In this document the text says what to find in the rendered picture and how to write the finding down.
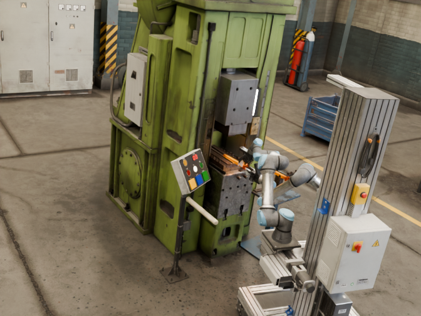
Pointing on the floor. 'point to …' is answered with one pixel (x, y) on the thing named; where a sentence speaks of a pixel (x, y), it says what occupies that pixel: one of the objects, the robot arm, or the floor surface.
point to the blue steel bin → (321, 116)
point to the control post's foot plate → (173, 274)
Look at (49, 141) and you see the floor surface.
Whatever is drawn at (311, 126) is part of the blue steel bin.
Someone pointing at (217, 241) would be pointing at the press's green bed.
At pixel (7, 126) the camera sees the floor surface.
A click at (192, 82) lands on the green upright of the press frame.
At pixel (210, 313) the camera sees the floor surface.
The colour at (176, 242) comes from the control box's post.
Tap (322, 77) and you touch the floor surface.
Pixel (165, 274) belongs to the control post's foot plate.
